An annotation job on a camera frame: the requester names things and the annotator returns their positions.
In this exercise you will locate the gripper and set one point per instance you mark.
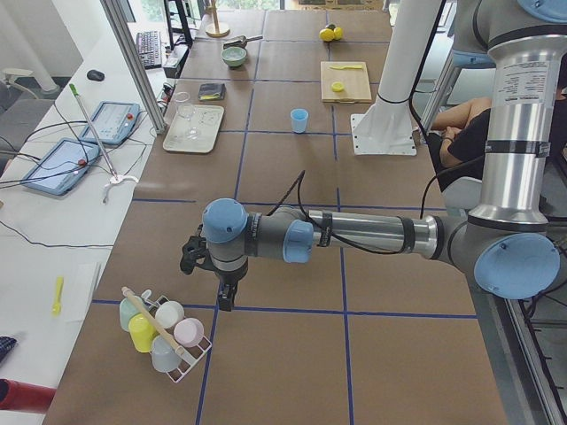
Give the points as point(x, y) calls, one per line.
point(228, 277)

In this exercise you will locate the wooden mug tree stand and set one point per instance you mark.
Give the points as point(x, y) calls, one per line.
point(216, 29)

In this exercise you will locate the black computer mouse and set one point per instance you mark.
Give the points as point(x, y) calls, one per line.
point(95, 75)

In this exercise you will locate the grey blue cup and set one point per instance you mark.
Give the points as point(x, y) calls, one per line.
point(163, 356)

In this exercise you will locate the yellow plastic knife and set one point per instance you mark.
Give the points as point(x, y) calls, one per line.
point(346, 67)

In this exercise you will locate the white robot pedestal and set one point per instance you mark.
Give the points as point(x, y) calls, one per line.
point(386, 127)

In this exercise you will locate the yellow spoon on desk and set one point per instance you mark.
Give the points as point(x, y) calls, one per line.
point(56, 304)

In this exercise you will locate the cream bear tray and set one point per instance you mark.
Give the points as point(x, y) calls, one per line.
point(207, 120)

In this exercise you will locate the white wire cup rack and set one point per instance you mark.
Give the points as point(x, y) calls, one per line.
point(190, 356)

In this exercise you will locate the seated person black shirt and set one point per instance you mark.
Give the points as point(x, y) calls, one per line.
point(464, 129)

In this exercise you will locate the yellow cup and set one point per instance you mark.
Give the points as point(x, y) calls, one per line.
point(141, 332)

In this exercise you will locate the black keyboard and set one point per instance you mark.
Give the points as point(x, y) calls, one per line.
point(148, 47)

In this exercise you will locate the half lemon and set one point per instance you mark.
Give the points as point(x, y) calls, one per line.
point(337, 86)

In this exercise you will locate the metal ice scoop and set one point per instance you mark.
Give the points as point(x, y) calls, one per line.
point(241, 41)

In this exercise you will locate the pink cup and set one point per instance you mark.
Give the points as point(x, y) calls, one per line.
point(189, 332)

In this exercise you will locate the mint green cup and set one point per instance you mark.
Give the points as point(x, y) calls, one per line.
point(127, 310)

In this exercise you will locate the green bowl of ice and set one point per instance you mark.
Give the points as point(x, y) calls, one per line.
point(234, 56)

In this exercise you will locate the near teach pendant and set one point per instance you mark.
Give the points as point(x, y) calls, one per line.
point(62, 167)

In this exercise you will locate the aluminium frame post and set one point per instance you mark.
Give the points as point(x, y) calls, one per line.
point(119, 26)

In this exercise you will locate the yellow lemon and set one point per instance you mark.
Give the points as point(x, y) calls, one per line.
point(327, 35)
point(337, 33)

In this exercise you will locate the teach pendant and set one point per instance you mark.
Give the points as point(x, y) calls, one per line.
point(62, 167)
point(115, 121)

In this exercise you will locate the light blue plastic cup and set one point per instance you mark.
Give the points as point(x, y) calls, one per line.
point(299, 119)

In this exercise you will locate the white cup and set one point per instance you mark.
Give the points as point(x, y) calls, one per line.
point(169, 314)

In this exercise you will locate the grey folded cloth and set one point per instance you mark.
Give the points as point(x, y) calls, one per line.
point(211, 91)

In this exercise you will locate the green tipped metal rod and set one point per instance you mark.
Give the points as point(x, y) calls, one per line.
point(114, 179)

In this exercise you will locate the far teach pendant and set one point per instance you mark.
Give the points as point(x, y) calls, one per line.
point(115, 121)

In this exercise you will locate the wine glass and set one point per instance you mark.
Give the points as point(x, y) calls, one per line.
point(186, 110)

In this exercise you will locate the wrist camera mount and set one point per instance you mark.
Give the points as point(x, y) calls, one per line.
point(195, 253)

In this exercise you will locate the wooden cutting board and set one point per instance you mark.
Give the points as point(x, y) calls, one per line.
point(356, 82)

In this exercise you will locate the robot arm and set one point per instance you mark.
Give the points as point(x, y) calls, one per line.
point(502, 244)

